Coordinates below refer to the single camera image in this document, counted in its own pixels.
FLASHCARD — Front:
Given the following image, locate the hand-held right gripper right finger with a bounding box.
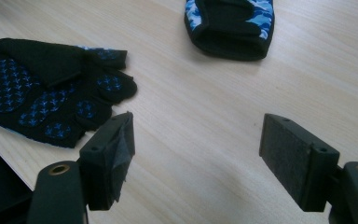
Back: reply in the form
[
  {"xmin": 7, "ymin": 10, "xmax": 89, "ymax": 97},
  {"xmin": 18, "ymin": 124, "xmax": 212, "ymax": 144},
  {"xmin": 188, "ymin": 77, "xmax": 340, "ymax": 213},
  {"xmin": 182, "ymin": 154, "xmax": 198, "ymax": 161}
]
[{"xmin": 258, "ymin": 113, "xmax": 341, "ymax": 213}]

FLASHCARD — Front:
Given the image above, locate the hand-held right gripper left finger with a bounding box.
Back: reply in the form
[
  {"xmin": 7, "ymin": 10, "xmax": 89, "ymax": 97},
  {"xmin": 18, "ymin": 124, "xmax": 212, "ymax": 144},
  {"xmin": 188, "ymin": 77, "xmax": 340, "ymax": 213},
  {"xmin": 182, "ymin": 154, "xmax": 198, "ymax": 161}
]
[{"xmin": 78, "ymin": 111, "xmax": 136, "ymax": 212}]

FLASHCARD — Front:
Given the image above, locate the black glove with blue dots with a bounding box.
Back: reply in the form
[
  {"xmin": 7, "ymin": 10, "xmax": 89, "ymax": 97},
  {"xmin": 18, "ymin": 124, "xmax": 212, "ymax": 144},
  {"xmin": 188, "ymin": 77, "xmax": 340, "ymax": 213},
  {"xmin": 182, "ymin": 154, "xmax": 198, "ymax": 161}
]
[{"xmin": 0, "ymin": 37, "xmax": 138, "ymax": 149}]

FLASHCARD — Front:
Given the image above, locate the blue camouflage glove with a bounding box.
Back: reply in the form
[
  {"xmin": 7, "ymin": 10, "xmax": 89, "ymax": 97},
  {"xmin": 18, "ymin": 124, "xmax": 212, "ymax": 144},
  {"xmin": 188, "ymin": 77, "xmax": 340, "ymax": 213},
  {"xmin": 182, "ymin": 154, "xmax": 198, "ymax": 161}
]
[{"xmin": 184, "ymin": 0, "xmax": 276, "ymax": 62}]

